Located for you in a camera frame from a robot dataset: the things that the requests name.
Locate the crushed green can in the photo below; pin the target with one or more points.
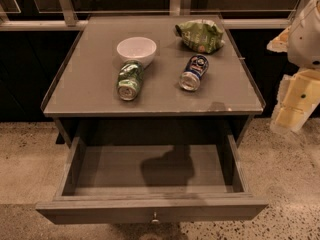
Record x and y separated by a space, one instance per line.
130 79

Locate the metal drawer knob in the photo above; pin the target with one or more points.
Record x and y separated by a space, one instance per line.
155 220

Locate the metal railing frame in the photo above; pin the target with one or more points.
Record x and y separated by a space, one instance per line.
34 15

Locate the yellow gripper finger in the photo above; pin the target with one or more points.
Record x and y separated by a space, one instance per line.
297 98
279 43

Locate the open top drawer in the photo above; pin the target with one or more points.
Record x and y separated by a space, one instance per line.
107 181

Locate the blue soda can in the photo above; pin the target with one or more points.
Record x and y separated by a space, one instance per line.
197 66

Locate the white ceramic bowl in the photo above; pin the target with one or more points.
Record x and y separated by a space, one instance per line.
139 49

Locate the grey wooden cabinet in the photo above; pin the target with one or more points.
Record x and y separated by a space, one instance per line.
86 85

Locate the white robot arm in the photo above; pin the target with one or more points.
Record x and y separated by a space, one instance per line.
303 47

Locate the green chip bag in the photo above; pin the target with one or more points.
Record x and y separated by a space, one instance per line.
202 36

